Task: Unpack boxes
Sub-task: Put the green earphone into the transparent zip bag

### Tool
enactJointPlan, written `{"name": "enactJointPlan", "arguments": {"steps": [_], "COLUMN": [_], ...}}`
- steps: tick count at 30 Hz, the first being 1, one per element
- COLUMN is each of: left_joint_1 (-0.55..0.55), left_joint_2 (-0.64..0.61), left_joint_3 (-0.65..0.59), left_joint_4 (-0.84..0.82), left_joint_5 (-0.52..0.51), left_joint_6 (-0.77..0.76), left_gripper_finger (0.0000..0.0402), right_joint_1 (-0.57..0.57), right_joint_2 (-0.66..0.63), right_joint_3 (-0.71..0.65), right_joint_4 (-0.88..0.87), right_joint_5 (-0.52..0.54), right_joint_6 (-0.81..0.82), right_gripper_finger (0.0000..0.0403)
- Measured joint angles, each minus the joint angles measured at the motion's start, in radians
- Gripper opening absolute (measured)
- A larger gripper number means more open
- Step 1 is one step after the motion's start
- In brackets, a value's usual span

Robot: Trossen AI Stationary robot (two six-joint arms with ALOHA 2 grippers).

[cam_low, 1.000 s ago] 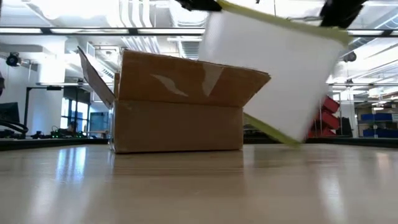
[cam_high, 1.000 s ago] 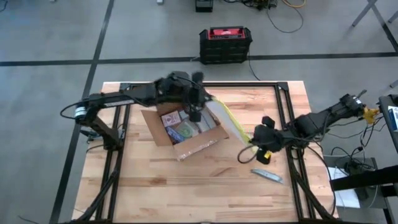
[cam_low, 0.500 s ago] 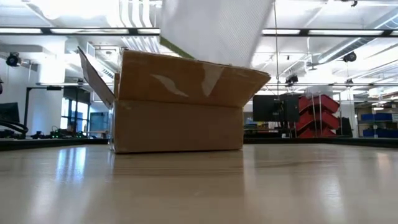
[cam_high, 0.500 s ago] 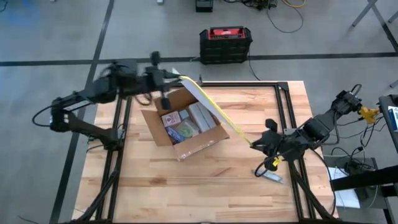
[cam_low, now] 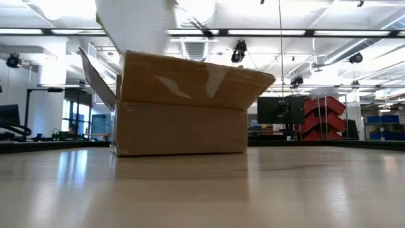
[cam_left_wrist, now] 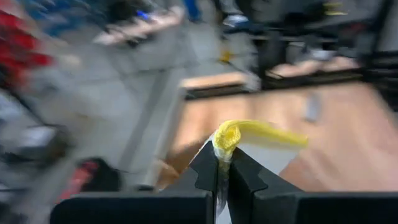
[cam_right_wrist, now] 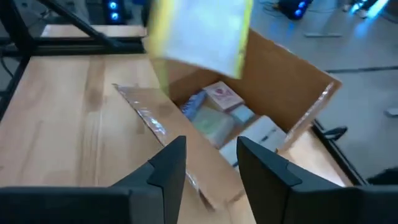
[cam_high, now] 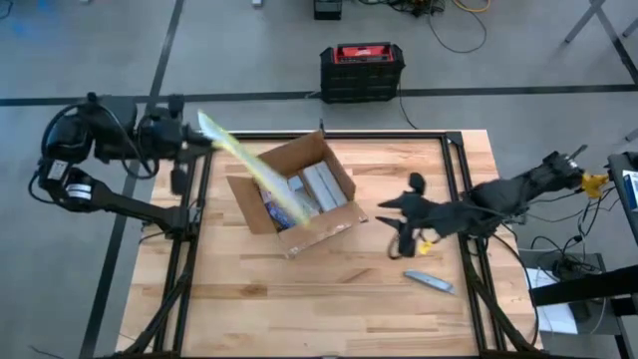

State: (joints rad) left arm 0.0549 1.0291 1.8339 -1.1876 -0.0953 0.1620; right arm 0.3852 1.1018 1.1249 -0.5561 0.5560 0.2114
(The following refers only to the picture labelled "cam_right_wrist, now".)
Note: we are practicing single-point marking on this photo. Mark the light blue small box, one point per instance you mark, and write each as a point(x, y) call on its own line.
point(242, 113)

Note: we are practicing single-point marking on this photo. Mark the pale green plastic bag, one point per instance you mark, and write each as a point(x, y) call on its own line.
point(213, 126)

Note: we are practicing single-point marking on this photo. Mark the long white box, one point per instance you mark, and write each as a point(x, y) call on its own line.
point(258, 137)

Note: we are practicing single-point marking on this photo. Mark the pink printed small box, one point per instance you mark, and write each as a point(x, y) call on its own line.
point(223, 96)

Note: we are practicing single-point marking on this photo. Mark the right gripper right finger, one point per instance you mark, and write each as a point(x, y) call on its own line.
point(267, 193)

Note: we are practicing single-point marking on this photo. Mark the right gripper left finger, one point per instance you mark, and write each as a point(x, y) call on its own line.
point(168, 186)

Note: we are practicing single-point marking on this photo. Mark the blue packet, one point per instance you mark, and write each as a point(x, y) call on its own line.
point(192, 105)

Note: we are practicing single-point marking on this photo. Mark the taped brown cardboard box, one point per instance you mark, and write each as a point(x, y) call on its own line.
point(280, 84)

